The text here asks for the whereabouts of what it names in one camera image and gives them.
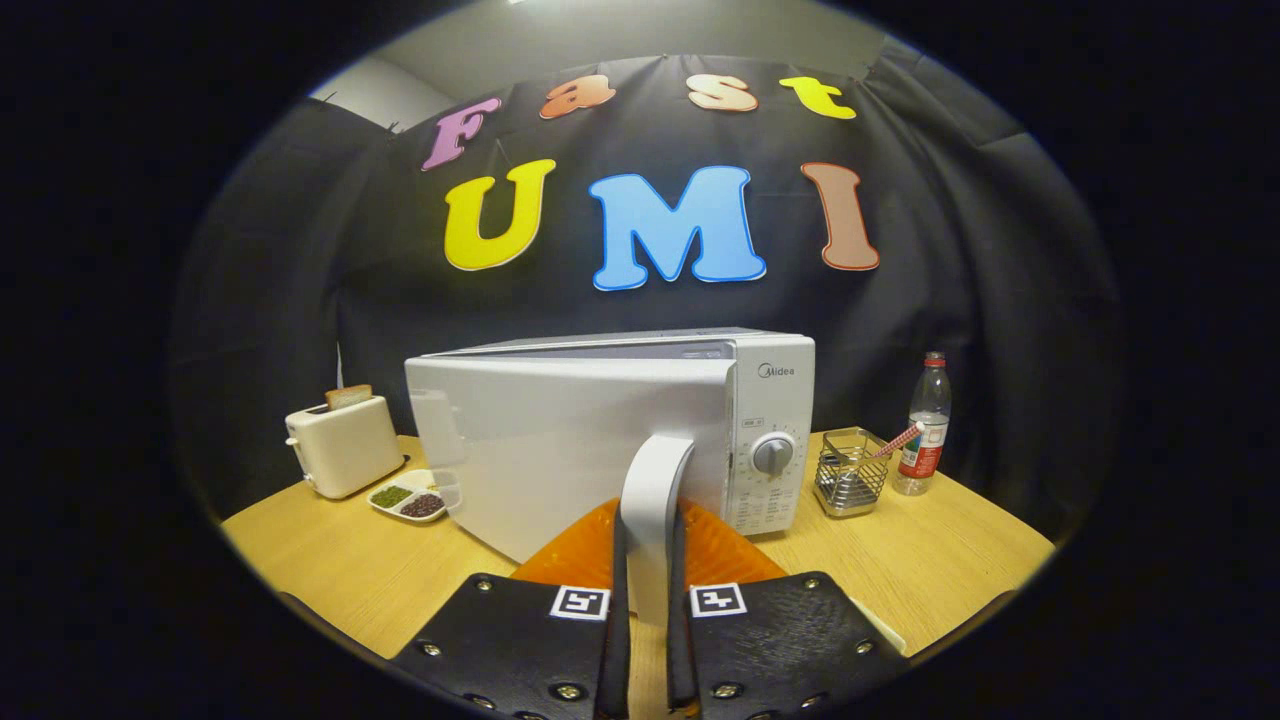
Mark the white microwave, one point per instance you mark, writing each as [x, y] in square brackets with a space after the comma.
[560, 440]

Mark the toast slice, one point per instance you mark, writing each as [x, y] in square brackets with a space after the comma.
[348, 397]

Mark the white divided dish of beans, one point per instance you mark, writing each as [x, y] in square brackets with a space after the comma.
[410, 497]

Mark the plastic bottle with red label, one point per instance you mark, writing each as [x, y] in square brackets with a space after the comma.
[925, 440]

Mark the cream toaster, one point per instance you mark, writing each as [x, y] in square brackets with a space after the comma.
[345, 450]

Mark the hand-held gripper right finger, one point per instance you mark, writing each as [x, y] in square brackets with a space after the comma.
[790, 640]

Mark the red and white striped straw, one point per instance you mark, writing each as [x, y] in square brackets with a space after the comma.
[900, 438]

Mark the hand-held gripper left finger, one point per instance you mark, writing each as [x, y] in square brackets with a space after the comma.
[510, 640]

